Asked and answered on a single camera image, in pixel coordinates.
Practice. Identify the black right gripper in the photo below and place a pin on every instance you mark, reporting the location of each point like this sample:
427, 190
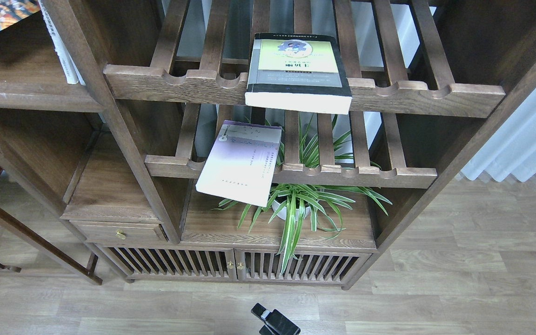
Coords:
275, 323

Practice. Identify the white plant pot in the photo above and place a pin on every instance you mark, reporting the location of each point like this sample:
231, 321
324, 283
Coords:
280, 208

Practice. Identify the lavender white paperback book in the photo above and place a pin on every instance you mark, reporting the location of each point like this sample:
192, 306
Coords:
241, 163

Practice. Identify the brass drawer knob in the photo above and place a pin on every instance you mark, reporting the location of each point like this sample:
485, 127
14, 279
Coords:
121, 235

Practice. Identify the dark wooden bookshelf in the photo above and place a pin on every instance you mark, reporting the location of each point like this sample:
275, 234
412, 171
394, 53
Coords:
431, 81

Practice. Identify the green and black thick book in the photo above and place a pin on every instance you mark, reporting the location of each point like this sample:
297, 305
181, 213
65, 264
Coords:
298, 72

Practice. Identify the wooden furniture at left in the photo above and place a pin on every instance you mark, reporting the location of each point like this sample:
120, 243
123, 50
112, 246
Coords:
34, 242

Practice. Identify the white curtain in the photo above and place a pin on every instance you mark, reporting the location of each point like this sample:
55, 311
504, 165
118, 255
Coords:
511, 151

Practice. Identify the white upright book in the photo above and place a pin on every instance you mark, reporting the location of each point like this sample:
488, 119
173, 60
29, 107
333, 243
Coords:
64, 56
78, 74

